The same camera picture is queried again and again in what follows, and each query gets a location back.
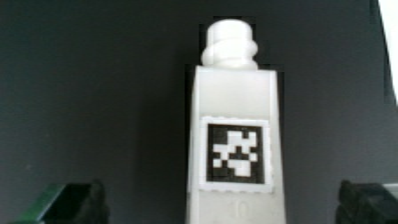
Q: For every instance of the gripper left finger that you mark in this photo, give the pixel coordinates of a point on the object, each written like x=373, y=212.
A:
x=69, y=204

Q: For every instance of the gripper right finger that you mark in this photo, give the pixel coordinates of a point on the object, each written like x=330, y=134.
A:
x=368, y=203

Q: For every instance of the white table leg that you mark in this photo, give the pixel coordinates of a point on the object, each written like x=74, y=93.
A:
x=234, y=191

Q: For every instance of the white marker base plate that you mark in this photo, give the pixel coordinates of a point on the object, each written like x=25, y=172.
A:
x=387, y=7

